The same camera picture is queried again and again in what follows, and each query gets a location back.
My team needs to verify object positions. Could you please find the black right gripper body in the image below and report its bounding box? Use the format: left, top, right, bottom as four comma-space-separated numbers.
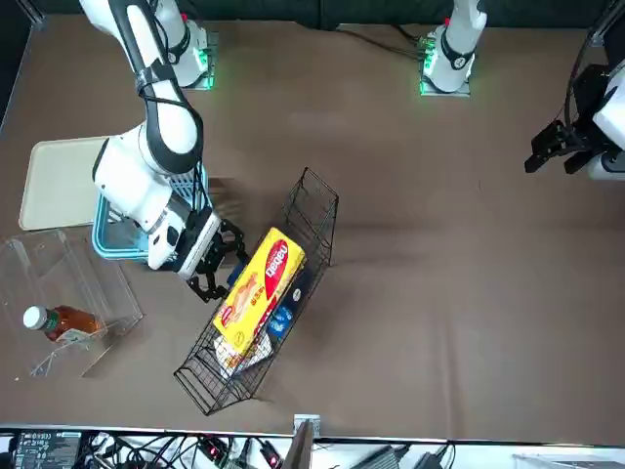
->
177, 208, 217, 268

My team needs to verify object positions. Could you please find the power strip with red switch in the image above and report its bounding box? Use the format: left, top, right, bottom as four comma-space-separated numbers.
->
256, 438, 284, 468
197, 436, 230, 463

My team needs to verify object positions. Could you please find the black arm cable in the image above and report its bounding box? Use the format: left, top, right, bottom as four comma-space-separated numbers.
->
191, 158, 209, 216
563, 0, 617, 128

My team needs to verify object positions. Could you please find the white cracker box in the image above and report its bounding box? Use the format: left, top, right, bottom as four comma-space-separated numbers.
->
213, 334, 274, 375

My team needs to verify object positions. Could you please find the black power brick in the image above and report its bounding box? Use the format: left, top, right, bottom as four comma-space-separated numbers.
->
414, 451, 448, 469
358, 443, 409, 469

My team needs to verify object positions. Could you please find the light blue plastic basket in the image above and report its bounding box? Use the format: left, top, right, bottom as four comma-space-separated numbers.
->
91, 163, 214, 269

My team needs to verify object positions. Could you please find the amber tea bottle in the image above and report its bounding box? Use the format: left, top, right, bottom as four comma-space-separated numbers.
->
22, 305, 103, 344

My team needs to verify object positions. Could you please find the cream plastic tray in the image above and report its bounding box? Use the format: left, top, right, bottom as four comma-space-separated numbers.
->
19, 136, 111, 232

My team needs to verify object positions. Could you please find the dark blue cookie box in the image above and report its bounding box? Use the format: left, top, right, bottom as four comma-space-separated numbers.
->
270, 266, 316, 339

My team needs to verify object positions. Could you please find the tangled black cable bundle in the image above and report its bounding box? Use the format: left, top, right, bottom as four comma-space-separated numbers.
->
82, 432, 294, 469

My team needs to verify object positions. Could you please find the black base cable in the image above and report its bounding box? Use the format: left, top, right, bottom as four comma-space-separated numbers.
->
334, 23, 431, 63

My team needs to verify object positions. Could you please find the grey aluminium post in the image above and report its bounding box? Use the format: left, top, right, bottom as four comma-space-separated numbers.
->
282, 413, 322, 469

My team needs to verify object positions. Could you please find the yellow cracker box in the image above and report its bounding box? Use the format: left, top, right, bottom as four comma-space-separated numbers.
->
212, 227, 307, 357

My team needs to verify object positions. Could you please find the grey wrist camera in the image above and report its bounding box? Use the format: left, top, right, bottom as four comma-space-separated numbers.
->
179, 210, 224, 281

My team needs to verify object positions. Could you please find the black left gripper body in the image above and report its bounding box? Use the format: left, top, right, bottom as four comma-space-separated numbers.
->
564, 63, 614, 153

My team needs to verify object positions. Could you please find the black wire tiered shelf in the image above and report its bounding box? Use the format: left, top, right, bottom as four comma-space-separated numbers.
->
173, 166, 340, 417

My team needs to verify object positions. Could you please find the clear acrylic stepped shelf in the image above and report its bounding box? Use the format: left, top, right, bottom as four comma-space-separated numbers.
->
0, 228, 146, 378

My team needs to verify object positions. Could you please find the aluminium frame profile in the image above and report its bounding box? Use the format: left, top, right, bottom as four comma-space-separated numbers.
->
19, 0, 45, 24
588, 0, 617, 48

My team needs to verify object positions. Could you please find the black labelled power adapter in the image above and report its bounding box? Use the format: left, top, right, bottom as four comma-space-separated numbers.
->
9, 430, 82, 469

